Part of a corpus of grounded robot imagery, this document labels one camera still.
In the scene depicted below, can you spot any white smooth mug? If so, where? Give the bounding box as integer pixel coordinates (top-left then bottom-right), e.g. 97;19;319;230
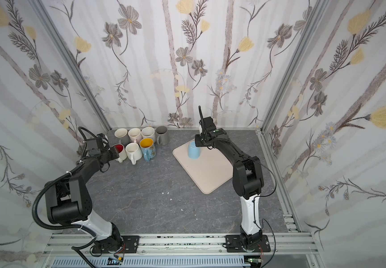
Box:
113;144;127;163

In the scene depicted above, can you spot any plain light blue mug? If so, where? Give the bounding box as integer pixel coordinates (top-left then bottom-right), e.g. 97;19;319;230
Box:
187;141;201;159

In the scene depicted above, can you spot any small grey mug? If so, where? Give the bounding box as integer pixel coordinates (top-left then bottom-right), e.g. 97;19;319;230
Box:
114;128;130;146

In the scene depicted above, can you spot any white ribbed-bottom mug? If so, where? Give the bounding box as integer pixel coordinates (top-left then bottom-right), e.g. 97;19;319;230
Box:
125;142;143;165

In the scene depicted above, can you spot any pink mug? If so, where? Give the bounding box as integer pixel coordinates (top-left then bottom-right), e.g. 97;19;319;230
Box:
128;128;143;144

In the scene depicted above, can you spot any blue butterfly mug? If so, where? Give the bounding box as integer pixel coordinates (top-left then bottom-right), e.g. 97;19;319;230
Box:
139;138;157;161

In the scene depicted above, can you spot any large grey mug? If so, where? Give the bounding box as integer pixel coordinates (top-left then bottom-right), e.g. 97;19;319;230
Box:
156;126;169;145

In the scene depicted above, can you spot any cream yellow mug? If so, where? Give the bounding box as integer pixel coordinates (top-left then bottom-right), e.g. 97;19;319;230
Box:
141;127;156;141

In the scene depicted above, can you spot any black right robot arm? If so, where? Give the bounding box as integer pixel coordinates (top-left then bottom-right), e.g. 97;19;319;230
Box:
195;117;264;251

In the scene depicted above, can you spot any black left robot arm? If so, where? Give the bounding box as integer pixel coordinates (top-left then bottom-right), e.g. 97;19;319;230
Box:
44;134;118;241

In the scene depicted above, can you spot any cream plastic tray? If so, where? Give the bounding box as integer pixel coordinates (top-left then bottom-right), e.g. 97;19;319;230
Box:
172;141;233;194

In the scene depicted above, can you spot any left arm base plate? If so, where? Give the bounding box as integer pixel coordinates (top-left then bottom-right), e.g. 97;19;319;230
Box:
90;236;140;255

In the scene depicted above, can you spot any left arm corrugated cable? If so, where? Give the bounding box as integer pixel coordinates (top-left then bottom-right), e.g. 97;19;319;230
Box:
31;126;106;268

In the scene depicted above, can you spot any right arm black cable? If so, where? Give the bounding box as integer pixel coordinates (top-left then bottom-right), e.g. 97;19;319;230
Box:
252;160;277;268

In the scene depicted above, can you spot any white vented cable duct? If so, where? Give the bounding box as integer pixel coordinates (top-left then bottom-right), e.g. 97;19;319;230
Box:
50;256;252;268

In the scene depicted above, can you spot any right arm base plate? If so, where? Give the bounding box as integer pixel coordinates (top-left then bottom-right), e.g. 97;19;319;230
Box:
223;234;271;253

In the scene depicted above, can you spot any aluminium mounting rail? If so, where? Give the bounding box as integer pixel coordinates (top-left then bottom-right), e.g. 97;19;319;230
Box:
42;232;317;257

